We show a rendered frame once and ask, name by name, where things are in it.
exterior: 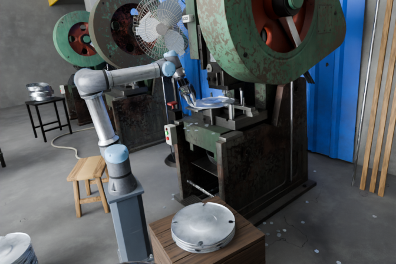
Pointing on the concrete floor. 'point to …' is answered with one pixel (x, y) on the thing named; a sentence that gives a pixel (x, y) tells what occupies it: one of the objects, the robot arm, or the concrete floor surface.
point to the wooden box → (244, 247)
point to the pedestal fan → (151, 34)
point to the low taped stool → (97, 165)
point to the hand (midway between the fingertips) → (194, 104)
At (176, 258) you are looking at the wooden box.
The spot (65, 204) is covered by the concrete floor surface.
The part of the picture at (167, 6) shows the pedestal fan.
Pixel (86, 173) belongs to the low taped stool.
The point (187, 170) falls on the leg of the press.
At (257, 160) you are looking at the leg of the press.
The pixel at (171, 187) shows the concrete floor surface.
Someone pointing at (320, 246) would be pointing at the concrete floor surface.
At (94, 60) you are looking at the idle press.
